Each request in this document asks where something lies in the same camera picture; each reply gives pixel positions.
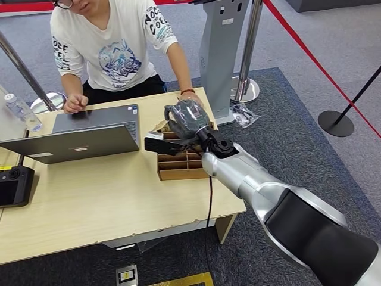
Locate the person's right hand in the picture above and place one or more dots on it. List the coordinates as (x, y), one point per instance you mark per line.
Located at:
(75, 103)

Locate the dark grey carpet mat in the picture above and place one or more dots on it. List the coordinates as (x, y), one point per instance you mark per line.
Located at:
(282, 158)

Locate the black-rimmed glasses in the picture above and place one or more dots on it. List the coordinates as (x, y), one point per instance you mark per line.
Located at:
(64, 5)

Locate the small floor label plate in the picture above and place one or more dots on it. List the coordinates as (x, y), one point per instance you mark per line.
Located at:
(127, 275)

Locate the red barrier belt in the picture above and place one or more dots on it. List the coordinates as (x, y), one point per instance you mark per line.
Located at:
(315, 61)
(29, 6)

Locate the person's left hand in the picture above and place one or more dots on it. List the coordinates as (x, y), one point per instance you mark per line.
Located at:
(192, 94)

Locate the black round stanchion base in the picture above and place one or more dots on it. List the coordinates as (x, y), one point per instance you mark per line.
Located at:
(330, 126)

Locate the chrome stanchion pole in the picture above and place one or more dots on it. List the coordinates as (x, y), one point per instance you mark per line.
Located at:
(26, 73)
(248, 51)

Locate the light wooden desk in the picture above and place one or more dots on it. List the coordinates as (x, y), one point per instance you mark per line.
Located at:
(104, 197)

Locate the person's left forearm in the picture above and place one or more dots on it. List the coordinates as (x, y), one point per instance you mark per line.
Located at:
(184, 77)

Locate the wooden slotted card holder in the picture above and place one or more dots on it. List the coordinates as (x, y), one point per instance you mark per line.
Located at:
(178, 167)

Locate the grey laptop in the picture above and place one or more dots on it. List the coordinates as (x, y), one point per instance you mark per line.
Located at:
(83, 144)

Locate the black stanchion pole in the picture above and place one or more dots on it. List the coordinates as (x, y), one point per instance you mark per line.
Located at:
(360, 94)

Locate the grey kiosk stand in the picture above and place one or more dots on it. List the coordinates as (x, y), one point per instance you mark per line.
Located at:
(220, 59)

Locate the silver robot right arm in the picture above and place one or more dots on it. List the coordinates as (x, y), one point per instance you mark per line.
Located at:
(274, 201)

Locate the clear plastic water bottle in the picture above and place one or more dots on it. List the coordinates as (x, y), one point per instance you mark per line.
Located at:
(22, 112)

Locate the black remote controller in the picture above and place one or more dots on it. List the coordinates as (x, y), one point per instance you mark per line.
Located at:
(14, 187)

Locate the person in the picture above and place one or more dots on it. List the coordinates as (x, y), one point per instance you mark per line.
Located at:
(116, 51)

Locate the yellow floor tape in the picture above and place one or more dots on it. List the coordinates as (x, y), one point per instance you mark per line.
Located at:
(190, 279)

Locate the clear plastic bag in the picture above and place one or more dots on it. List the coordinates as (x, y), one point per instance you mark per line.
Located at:
(244, 115)

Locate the person's right forearm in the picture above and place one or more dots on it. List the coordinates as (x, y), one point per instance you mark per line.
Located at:
(71, 85)

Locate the chrome stanchion base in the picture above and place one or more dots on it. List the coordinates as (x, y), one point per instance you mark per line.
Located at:
(58, 100)
(253, 90)

